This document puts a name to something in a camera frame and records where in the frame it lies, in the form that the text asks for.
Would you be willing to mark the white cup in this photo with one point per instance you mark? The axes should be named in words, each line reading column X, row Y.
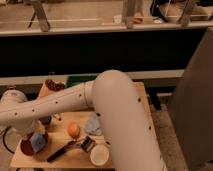
column 99, row 155

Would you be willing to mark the black metal scraper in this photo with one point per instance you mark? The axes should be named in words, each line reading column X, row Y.
column 87, row 144

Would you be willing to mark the grey cabinet panel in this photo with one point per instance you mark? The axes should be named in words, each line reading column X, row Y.
column 191, row 106

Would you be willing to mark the blue grey cloth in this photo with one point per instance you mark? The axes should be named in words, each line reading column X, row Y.
column 92, row 126

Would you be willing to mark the orange fruit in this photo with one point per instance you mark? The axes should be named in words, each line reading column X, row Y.
column 73, row 130

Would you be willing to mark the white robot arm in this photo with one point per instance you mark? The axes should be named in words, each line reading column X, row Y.
column 132, row 144

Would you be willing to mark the green tray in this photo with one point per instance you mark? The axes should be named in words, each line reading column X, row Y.
column 75, row 80

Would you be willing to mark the red bowl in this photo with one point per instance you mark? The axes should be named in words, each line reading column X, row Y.
column 26, row 146

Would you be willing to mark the black handled knife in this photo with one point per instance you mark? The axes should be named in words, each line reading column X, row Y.
column 60, row 151

